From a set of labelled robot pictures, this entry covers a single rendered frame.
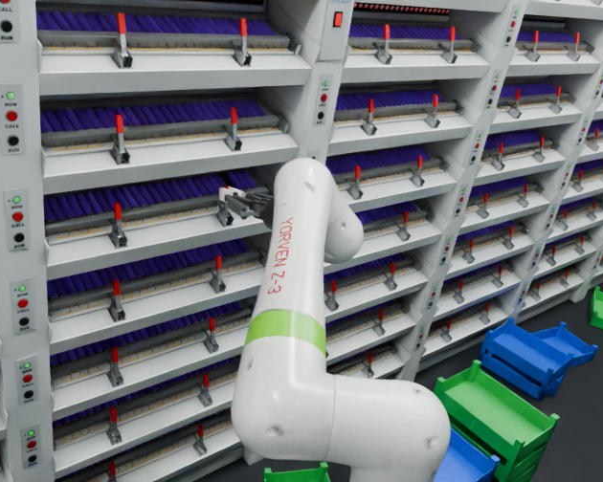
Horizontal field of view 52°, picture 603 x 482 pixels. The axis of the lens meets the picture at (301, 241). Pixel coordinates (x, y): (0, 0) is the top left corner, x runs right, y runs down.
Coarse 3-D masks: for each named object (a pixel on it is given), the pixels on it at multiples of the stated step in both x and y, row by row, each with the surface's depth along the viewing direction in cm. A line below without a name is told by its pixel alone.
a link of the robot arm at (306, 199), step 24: (288, 168) 107; (312, 168) 106; (288, 192) 103; (312, 192) 103; (336, 192) 110; (288, 216) 100; (312, 216) 100; (336, 216) 110; (288, 240) 96; (312, 240) 97; (288, 264) 92; (312, 264) 94; (264, 288) 91; (288, 288) 89; (312, 288) 90; (264, 312) 86; (312, 312) 87
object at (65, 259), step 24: (264, 168) 162; (168, 216) 142; (48, 240) 123; (96, 240) 130; (144, 240) 135; (168, 240) 137; (192, 240) 142; (216, 240) 148; (48, 264) 121; (72, 264) 125; (96, 264) 129; (120, 264) 133
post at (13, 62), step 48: (0, 48) 98; (0, 144) 105; (0, 192) 109; (0, 240) 112; (0, 288) 117; (0, 336) 121; (48, 336) 128; (0, 384) 129; (48, 384) 134; (48, 432) 140; (48, 480) 146
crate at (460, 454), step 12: (456, 432) 171; (456, 444) 172; (468, 444) 168; (444, 456) 170; (456, 456) 170; (468, 456) 169; (480, 456) 166; (492, 456) 162; (444, 468) 166; (456, 468) 167; (468, 468) 167; (480, 468) 167; (492, 468) 162; (444, 480) 162; (456, 480) 163; (468, 480) 163; (480, 480) 159
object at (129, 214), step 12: (252, 192) 155; (264, 192) 158; (156, 204) 140; (168, 204) 142; (180, 204) 143; (192, 204) 145; (204, 204) 147; (84, 216) 130; (96, 216) 131; (108, 216) 132; (132, 216) 136; (144, 216) 138; (180, 216) 143; (48, 228) 124; (60, 228) 126; (72, 228) 128; (84, 228) 130
